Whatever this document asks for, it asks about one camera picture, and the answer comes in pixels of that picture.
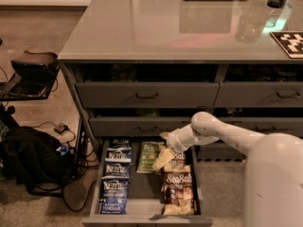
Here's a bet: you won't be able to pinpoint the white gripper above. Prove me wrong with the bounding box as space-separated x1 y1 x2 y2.
152 125 202 170

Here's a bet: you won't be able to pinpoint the green jalapeno chip bag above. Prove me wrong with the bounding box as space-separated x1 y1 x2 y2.
136 141 160 174

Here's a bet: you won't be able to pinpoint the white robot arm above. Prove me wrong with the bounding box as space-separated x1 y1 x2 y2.
160 112 303 227

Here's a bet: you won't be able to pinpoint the Sea Salt chip bag rear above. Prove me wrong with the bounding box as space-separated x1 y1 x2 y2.
159 144 190 172

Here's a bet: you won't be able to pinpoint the sea salt chip bag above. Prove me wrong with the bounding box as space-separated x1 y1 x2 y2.
159 144 190 172
162 172 195 215

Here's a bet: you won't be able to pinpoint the blue Kettle chip bag rear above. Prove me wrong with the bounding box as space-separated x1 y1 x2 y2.
106 148 133 160

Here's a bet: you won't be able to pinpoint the blue kettle chip bag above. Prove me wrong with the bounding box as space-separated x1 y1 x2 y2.
104 160 131 178
106 148 133 160
100 176 129 214

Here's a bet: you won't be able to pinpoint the open bottom left drawer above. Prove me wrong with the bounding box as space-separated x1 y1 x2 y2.
82 138 213 227

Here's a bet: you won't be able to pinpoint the middle left grey drawer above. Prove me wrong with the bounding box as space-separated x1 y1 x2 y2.
89 116 190 136

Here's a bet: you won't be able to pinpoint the grey drawer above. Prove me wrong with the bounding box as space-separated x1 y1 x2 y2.
89 116 190 136
210 117 303 137
214 81 303 108
76 81 219 108
195 143 245 162

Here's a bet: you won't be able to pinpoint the dark chip bag back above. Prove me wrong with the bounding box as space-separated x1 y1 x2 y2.
111 138 131 148

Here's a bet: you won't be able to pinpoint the bottom right grey drawer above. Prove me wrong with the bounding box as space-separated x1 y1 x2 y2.
195 143 245 162

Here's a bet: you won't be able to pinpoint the Sea Salt chip bag front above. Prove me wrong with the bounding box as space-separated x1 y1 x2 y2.
162 172 195 215

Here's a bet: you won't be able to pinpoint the blue Kettle chip bag middle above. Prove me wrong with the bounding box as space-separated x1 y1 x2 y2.
104 160 131 178

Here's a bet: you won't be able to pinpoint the blue Kettle chip bag front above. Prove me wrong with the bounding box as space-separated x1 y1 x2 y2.
100 176 129 214

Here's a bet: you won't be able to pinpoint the top right grey drawer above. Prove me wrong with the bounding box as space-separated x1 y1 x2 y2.
214 81 303 108

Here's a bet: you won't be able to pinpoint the grey counter cabinet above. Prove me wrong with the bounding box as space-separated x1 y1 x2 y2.
60 0 303 152

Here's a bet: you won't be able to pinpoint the top left grey drawer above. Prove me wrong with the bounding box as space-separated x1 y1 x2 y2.
76 81 219 108

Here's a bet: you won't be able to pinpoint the middle right grey drawer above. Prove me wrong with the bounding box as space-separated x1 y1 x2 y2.
210 117 303 137

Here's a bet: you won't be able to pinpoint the black power adapter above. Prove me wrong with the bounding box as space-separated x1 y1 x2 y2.
54 123 68 134

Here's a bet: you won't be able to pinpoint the black backpack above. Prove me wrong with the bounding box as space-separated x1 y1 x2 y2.
1 127 70 192

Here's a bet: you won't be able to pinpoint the checkered marker board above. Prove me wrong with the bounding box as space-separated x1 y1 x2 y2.
270 31 303 59

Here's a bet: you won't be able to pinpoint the black floor cables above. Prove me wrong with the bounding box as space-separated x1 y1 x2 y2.
31 120 99 213

